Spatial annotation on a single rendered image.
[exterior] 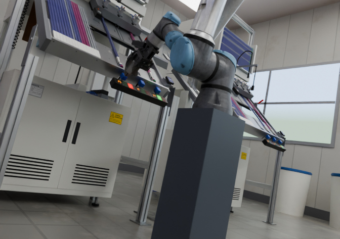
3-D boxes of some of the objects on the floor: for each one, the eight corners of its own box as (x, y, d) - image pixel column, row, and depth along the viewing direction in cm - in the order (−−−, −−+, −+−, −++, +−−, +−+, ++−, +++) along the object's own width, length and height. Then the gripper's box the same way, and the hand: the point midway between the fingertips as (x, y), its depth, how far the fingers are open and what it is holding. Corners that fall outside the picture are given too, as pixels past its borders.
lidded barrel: (313, 218, 375) (319, 175, 384) (295, 217, 345) (301, 170, 354) (280, 208, 411) (286, 169, 420) (261, 206, 381) (267, 164, 390)
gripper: (149, 45, 122) (120, 81, 131) (164, 53, 128) (136, 87, 137) (143, 34, 128) (116, 69, 136) (158, 43, 134) (131, 76, 142)
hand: (126, 73), depth 138 cm, fingers closed
